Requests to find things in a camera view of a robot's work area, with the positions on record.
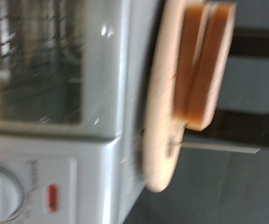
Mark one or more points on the silver toaster oven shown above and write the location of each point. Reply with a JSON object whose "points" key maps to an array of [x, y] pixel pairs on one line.
{"points": [[109, 171]]}

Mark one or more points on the silver oven knob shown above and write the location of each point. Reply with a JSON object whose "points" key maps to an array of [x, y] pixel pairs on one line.
{"points": [[0, 196]]}

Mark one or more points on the round wooden plate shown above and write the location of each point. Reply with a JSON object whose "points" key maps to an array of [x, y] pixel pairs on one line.
{"points": [[159, 124]]}

